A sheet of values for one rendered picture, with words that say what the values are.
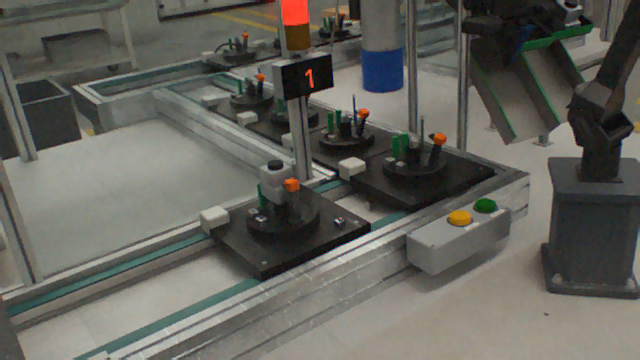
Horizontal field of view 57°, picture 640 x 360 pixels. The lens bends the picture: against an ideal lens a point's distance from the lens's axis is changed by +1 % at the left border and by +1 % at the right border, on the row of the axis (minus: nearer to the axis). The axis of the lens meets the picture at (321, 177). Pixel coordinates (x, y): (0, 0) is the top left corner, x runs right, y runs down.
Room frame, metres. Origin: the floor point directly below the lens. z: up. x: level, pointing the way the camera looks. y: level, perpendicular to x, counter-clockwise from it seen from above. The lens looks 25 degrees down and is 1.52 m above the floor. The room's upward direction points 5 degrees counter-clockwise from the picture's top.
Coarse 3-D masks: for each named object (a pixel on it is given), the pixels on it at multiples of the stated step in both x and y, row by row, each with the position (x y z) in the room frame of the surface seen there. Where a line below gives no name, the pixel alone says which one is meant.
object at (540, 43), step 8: (448, 0) 1.40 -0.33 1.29; (456, 0) 1.37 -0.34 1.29; (456, 8) 1.37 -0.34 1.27; (536, 24) 1.31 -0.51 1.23; (536, 32) 1.31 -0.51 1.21; (544, 32) 1.29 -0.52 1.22; (488, 40) 1.27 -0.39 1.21; (528, 40) 1.29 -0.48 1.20; (536, 40) 1.25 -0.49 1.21; (544, 40) 1.26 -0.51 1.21; (552, 40) 1.27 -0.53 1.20; (496, 48) 1.24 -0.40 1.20; (528, 48) 1.25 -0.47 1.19; (536, 48) 1.26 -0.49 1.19
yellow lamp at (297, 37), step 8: (304, 24) 1.15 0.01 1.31; (288, 32) 1.15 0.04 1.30; (296, 32) 1.14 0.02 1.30; (304, 32) 1.15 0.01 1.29; (288, 40) 1.15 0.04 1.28; (296, 40) 1.14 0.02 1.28; (304, 40) 1.15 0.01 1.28; (288, 48) 1.15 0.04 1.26; (296, 48) 1.14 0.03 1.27; (304, 48) 1.14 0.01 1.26
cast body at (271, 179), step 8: (264, 168) 0.99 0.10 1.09; (272, 168) 0.97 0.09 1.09; (280, 168) 0.97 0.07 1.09; (288, 168) 0.98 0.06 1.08; (264, 176) 0.98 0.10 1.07; (272, 176) 0.96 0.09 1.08; (280, 176) 0.97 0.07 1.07; (288, 176) 0.98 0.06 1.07; (264, 184) 0.98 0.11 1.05; (272, 184) 0.96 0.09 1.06; (280, 184) 0.97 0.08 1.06; (264, 192) 0.99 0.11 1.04; (272, 192) 0.96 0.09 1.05; (280, 192) 0.95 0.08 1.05; (272, 200) 0.97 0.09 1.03; (280, 200) 0.95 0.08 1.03; (288, 200) 0.96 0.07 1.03
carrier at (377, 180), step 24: (408, 144) 1.21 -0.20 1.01; (360, 168) 1.18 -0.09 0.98; (384, 168) 1.15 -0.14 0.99; (408, 168) 1.13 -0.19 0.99; (432, 168) 1.11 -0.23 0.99; (456, 168) 1.15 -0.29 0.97; (480, 168) 1.14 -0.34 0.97; (384, 192) 1.07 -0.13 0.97; (408, 192) 1.06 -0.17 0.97; (432, 192) 1.05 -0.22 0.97
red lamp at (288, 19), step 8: (288, 0) 1.14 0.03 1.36; (296, 0) 1.14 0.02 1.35; (304, 0) 1.15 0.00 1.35; (288, 8) 1.14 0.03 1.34; (296, 8) 1.14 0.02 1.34; (304, 8) 1.15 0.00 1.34; (288, 16) 1.15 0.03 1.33; (296, 16) 1.14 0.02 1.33; (304, 16) 1.15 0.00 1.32; (288, 24) 1.15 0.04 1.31; (296, 24) 1.14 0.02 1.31
